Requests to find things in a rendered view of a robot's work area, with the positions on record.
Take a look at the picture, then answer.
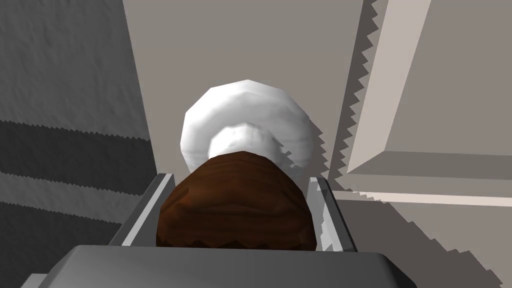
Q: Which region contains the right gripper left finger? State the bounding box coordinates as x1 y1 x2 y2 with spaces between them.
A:
108 172 176 247

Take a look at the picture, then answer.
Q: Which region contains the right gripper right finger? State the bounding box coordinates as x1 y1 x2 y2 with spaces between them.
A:
305 176 359 254

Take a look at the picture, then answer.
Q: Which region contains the brown and white door knob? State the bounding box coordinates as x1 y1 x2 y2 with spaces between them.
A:
155 79 318 252

